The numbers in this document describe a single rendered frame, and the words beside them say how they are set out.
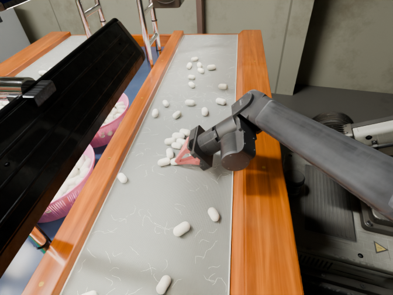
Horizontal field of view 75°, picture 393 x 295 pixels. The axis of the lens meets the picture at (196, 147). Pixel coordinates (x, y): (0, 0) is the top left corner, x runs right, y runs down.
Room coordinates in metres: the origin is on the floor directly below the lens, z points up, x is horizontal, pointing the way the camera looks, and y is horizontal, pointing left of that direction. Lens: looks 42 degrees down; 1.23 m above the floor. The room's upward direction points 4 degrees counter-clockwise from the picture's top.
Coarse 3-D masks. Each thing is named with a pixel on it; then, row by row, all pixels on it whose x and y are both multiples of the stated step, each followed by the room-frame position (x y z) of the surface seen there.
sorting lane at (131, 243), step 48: (192, 48) 1.28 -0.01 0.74; (192, 96) 0.82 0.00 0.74; (144, 144) 0.57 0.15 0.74; (144, 192) 0.39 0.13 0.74; (192, 192) 0.38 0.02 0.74; (96, 240) 0.27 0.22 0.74; (144, 240) 0.27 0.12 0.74; (192, 240) 0.26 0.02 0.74; (96, 288) 0.18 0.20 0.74; (144, 288) 0.17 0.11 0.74; (192, 288) 0.17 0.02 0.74
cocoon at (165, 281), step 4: (164, 276) 0.19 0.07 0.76; (168, 276) 0.19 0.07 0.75; (160, 280) 0.18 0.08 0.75; (164, 280) 0.18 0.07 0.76; (168, 280) 0.18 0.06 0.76; (160, 284) 0.17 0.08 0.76; (164, 284) 0.17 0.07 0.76; (168, 284) 0.17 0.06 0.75; (156, 288) 0.17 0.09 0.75; (160, 288) 0.17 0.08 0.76; (164, 288) 0.17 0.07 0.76; (160, 292) 0.16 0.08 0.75; (164, 292) 0.16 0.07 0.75
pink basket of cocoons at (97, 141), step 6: (126, 96) 0.80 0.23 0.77; (126, 102) 0.78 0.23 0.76; (126, 108) 0.72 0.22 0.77; (120, 114) 0.69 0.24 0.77; (114, 120) 0.66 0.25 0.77; (120, 120) 0.69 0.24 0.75; (102, 126) 0.63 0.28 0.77; (108, 126) 0.65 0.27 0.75; (114, 126) 0.67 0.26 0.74; (102, 132) 0.64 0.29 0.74; (114, 132) 0.67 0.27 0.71; (96, 138) 0.64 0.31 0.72; (102, 138) 0.65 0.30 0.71; (108, 138) 0.66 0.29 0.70; (90, 144) 0.64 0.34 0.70; (96, 144) 0.64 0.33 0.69; (102, 144) 0.65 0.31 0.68
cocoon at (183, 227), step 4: (180, 224) 0.29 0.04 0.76; (184, 224) 0.28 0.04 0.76; (188, 224) 0.29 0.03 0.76; (176, 228) 0.28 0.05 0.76; (180, 228) 0.28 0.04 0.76; (184, 228) 0.28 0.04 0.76; (188, 228) 0.28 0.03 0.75; (176, 232) 0.27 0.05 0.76; (180, 232) 0.27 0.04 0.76; (184, 232) 0.27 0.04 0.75
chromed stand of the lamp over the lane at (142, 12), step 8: (136, 0) 1.06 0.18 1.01; (152, 0) 1.20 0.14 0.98; (144, 8) 1.13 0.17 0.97; (152, 8) 1.19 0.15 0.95; (144, 16) 1.06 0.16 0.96; (152, 16) 1.20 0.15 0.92; (144, 24) 1.06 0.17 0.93; (152, 24) 1.21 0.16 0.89; (144, 32) 1.06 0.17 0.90; (144, 40) 1.06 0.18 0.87; (152, 40) 1.12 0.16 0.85; (160, 48) 1.21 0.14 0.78; (152, 64) 1.06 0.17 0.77
